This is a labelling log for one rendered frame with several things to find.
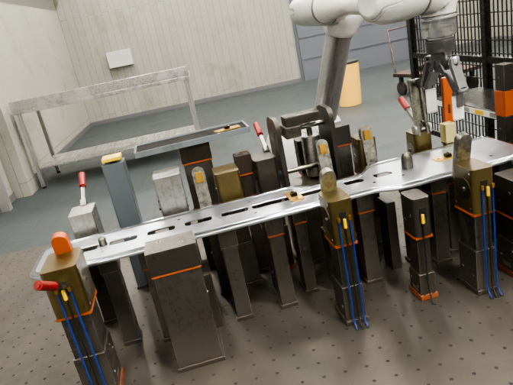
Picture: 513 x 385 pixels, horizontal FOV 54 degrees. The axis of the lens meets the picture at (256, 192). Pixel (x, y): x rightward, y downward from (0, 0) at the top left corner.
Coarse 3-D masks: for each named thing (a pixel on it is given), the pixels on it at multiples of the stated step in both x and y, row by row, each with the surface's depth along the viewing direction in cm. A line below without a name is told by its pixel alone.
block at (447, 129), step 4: (440, 124) 156; (444, 124) 154; (448, 124) 154; (452, 124) 154; (440, 128) 157; (444, 128) 154; (448, 128) 154; (452, 128) 154; (440, 132) 157; (444, 132) 155; (448, 132) 154; (452, 132) 155; (440, 136) 158; (444, 136) 155; (448, 136) 155; (452, 136) 155; (444, 140) 156; (448, 140) 155; (452, 140) 155; (444, 144) 157
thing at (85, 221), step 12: (72, 216) 141; (84, 216) 141; (96, 216) 146; (72, 228) 142; (84, 228) 142; (96, 228) 143; (96, 276) 148; (96, 288) 149; (108, 300) 150; (108, 312) 152; (108, 324) 152
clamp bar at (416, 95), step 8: (408, 80) 153; (416, 80) 150; (408, 88) 154; (416, 88) 153; (416, 96) 154; (416, 104) 154; (424, 104) 154; (416, 112) 154; (424, 112) 154; (416, 120) 154; (424, 120) 155
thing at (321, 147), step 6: (318, 144) 150; (324, 144) 150; (318, 150) 150; (324, 150) 150; (318, 156) 150; (324, 156) 151; (330, 156) 151; (318, 162) 152; (324, 162) 151; (330, 162) 151
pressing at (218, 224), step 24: (480, 144) 150; (504, 144) 146; (384, 168) 146; (432, 168) 139; (264, 192) 145; (360, 192) 133; (168, 216) 142; (192, 216) 139; (216, 216) 136; (240, 216) 132; (264, 216) 130; (72, 240) 139; (96, 240) 136; (144, 240) 130; (96, 264) 124
